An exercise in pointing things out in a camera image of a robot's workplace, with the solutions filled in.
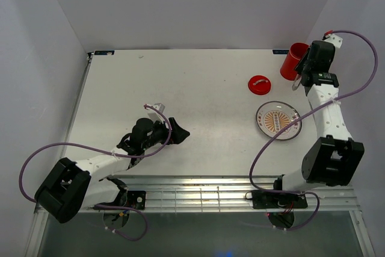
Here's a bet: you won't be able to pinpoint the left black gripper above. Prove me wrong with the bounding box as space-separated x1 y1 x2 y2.
142 117 189 150

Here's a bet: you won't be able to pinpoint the metal food tongs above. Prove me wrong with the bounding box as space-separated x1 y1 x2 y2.
291 75 301 91

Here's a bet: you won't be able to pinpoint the red cylindrical lunch container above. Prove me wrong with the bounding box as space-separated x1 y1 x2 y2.
280 43 309 81

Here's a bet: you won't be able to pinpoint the red container lid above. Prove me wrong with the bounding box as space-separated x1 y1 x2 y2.
248 75 271 95

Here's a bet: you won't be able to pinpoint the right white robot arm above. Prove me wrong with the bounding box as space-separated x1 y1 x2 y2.
271 34 365 207

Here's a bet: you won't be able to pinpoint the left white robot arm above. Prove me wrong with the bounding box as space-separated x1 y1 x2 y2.
34 117 190 223

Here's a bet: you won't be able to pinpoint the patterned round plate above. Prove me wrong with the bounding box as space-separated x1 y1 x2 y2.
255 101 300 137

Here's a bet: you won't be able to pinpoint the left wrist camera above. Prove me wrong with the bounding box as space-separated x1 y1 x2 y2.
144 103 165 122

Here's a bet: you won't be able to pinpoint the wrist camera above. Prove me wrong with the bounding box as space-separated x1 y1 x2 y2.
144 103 165 122
322 31 343 49

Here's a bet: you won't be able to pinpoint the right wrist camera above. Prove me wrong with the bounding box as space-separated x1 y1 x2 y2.
322 31 343 49

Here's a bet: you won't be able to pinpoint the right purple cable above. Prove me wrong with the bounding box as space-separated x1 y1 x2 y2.
248 29 379 191

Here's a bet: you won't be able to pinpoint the purple cable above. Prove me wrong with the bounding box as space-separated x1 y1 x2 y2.
19 104 173 203
248 29 379 191

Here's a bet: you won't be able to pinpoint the aluminium table frame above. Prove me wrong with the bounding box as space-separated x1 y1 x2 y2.
23 49 374 257

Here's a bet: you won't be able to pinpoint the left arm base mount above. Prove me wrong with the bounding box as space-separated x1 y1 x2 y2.
105 178 146 210

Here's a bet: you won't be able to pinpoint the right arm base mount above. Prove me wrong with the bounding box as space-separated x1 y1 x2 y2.
245 190 308 209

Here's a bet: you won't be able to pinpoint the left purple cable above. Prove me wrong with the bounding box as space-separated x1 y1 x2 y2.
19 104 173 203

